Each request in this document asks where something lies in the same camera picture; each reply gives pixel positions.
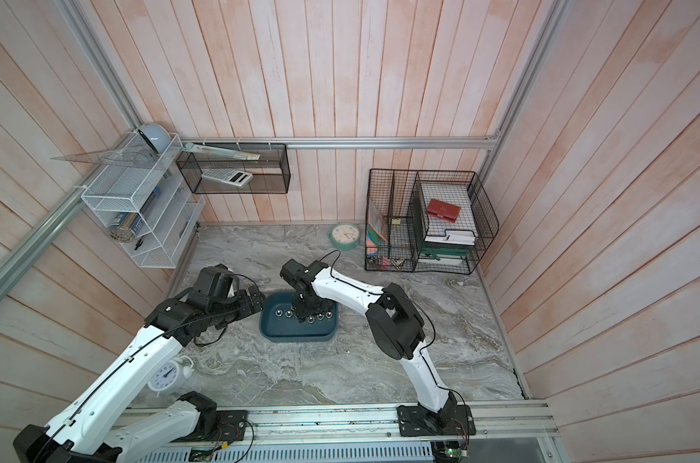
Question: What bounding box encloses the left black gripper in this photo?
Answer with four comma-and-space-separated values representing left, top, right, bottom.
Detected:
210, 284, 269, 328

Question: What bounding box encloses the teal plastic storage box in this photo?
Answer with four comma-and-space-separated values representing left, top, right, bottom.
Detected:
259, 291, 338, 343

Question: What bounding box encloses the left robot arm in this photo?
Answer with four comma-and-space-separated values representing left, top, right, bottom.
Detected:
12, 264, 266, 462

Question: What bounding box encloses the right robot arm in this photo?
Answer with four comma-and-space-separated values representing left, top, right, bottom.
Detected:
280, 260, 475, 439

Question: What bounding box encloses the green round clock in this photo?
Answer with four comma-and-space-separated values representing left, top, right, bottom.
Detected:
329, 223, 361, 251

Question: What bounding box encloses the white alarm clock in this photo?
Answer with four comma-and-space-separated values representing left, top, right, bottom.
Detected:
147, 356, 195, 394

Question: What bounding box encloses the white calculator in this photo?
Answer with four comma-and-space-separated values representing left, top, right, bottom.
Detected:
201, 168, 254, 188

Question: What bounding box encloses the green ruler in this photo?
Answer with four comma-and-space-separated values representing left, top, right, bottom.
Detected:
182, 143, 260, 161

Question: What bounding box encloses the stack of books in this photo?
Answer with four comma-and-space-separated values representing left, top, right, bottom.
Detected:
413, 181, 479, 267

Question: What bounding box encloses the red notebook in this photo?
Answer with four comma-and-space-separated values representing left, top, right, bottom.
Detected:
426, 199, 461, 223

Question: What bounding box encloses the clear triangle ruler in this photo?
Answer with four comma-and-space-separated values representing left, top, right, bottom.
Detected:
53, 146, 159, 169

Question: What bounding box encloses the black wire wall basket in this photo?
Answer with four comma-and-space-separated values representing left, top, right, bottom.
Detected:
176, 142, 291, 195

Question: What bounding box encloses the black wire desk organizer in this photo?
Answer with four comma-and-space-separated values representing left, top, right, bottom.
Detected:
365, 168, 500, 275

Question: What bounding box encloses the white wire wall shelf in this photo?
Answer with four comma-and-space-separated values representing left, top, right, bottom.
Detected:
82, 133, 205, 269

